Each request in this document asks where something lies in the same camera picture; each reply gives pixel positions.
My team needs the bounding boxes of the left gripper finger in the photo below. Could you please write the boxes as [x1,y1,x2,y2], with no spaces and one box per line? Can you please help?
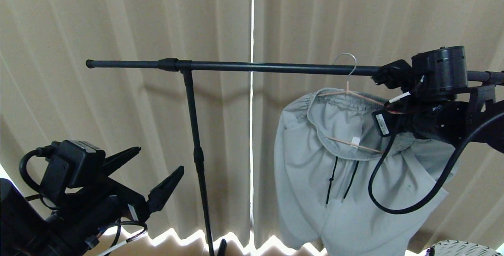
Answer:
[101,147,142,177]
[147,165,185,214]

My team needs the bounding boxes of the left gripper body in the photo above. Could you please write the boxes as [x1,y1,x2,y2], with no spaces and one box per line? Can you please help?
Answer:
[43,178,151,256]

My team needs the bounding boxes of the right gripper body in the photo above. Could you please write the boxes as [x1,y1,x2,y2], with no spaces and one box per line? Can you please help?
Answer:
[371,102,472,145]

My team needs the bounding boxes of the pink clothes hanger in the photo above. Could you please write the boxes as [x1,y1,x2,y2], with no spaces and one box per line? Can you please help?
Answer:
[317,53,385,155]

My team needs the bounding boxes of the pale grey shorts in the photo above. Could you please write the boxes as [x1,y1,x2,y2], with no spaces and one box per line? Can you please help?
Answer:
[274,87,460,256]

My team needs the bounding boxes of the white laundry basket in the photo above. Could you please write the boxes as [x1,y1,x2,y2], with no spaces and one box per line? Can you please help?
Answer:
[425,240,500,256]

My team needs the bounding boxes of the black clothes rack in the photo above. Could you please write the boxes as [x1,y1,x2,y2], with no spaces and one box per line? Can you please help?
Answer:
[85,58,504,256]

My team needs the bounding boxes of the beige curtain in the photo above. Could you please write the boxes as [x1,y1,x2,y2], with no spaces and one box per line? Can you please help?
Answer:
[0,0,504,253]

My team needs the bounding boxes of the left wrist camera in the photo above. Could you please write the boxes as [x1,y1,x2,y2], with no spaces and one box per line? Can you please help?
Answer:
[39,140,107,206]

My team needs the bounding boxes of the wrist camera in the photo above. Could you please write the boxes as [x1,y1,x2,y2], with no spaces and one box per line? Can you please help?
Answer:
[371,59,415,91]
[39,140,107,206]

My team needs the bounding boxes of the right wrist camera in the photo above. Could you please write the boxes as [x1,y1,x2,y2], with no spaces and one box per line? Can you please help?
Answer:
[371,59,415,91]

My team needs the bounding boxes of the black cable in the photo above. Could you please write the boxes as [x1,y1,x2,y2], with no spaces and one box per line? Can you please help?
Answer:
[19,147,54,194]
[368,111,504,215]

